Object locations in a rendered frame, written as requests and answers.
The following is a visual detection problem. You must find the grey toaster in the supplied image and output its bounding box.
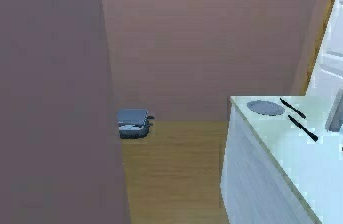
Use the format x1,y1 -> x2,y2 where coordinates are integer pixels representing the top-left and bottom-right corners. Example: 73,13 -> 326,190
116,108 -> 155,140

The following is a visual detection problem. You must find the grey round plate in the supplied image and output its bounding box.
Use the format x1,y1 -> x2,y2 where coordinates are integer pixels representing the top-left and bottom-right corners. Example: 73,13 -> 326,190
246,100 -> 286,117

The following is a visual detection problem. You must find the grey tall shaker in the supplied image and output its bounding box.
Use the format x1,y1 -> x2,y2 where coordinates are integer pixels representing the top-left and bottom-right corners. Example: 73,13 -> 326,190
324,86 -> 343,133

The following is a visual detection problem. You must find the white window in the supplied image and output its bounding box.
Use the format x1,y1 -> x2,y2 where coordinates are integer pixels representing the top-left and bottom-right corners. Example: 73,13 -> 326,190
305,0 -> 343,118

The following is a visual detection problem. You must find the white kitchen counter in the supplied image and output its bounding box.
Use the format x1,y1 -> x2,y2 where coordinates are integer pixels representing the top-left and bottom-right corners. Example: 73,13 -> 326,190
220,95 -> 343,224

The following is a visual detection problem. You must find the black knife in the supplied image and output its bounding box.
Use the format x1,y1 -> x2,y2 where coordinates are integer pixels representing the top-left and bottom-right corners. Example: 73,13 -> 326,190
279,97 -> 307,120
287,114 -> 319,143

